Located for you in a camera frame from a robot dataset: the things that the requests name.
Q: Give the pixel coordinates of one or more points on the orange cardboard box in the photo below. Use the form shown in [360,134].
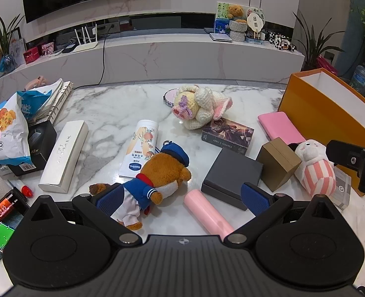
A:
[318,111]

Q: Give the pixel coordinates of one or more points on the red box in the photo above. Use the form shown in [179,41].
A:
[31,55]

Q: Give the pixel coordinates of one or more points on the small black device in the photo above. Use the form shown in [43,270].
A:
[68,49]

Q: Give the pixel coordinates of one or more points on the white orange snack bag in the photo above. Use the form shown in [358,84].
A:
[6,130]

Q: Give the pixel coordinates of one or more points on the round pink mirror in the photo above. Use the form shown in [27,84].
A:
[170,97]

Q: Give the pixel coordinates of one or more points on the white marble tv cabinet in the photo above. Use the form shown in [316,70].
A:
[176,58]

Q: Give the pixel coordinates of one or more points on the dark printed box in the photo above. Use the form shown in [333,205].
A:
[229,134]

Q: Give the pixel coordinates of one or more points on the pink small heater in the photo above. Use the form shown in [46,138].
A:
[35,82]

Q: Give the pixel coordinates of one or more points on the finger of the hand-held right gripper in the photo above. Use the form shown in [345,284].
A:
[344,154]

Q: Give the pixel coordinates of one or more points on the black box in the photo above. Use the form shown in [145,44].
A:
[42,142]

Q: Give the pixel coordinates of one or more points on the white lotion tube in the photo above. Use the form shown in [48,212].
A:
[142,145]

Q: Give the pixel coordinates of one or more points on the grey laptop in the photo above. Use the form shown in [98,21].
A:
[221,37]

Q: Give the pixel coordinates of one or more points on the black white checkered ornaments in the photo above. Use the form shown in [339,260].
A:
[281,41]

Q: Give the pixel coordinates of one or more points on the long leaf potted plant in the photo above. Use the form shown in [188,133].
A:
[314,43]

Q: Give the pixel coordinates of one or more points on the long white box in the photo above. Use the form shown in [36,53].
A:
[65,154]

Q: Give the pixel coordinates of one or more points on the small brown teddy bear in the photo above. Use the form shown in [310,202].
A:
[235,11]

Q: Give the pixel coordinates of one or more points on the dark grey box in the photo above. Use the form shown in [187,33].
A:
[233,173]

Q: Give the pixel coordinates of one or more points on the pink striped plush pig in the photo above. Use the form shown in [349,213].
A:
[317,170]

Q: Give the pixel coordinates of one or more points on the red cap glue bottle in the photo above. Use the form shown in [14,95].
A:
[25,189]

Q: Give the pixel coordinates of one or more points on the white router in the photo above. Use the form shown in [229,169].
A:
[85,45]

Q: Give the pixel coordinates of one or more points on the blue plastic bag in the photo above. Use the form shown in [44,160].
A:
[6,66]

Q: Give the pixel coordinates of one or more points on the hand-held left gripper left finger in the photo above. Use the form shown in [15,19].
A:
[108,199]

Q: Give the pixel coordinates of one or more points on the small grey carton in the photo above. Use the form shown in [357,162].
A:
[343,188]

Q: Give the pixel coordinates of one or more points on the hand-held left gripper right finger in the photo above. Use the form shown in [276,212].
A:
[255,199]

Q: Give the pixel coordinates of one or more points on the round paper fan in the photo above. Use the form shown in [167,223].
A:
[256,18]

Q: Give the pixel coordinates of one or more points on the black smartphone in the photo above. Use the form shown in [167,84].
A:
[3,225]

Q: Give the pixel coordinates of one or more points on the blue white bag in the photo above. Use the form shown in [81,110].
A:
[35,102]

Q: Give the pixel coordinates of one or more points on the white crochet bunny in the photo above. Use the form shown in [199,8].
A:
[201,108]

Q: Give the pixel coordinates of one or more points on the pink wrapping paper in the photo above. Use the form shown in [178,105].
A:
[326,66]

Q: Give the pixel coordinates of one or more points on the pink leather notebook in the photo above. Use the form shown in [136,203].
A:
[278,125]

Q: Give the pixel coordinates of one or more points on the brown sailor teddy bear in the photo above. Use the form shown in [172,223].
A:
[164,167]

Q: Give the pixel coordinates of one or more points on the brown cardboard box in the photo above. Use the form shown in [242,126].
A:
[278,164]

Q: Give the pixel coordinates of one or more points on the pink box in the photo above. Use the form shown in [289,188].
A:
[47,49]

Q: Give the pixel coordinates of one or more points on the slim green plant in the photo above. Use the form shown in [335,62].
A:
[4,34]

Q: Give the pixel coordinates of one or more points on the white photo card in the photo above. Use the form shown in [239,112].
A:
[17,49]

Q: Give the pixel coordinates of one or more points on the pink cylinder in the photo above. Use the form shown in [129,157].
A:
[205,212]

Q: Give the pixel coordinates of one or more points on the large water bottle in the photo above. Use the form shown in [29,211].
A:
[360,79]

